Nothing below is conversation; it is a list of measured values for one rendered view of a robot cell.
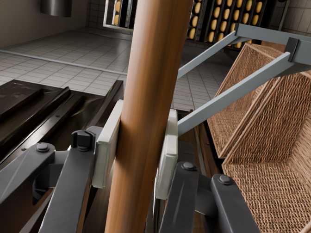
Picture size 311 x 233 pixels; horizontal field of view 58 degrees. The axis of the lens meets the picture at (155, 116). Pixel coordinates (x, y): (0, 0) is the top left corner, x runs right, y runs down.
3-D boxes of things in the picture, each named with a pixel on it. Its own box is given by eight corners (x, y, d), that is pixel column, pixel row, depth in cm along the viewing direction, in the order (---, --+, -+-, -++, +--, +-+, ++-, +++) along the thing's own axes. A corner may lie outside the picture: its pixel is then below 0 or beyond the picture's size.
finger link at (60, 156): (84, 196, 14) (24, 186, 14) (105, 148, 19) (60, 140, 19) (86, 171, 13) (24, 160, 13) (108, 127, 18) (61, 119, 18)
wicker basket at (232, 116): (277, 171, 127) (217, 161, 126) (246, 122, 179) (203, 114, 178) (320, 67, 108) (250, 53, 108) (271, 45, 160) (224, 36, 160)
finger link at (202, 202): (174, 187, 13) (236, 198, 13) (175, 139, 18) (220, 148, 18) (168, 211, 14) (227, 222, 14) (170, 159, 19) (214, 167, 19)
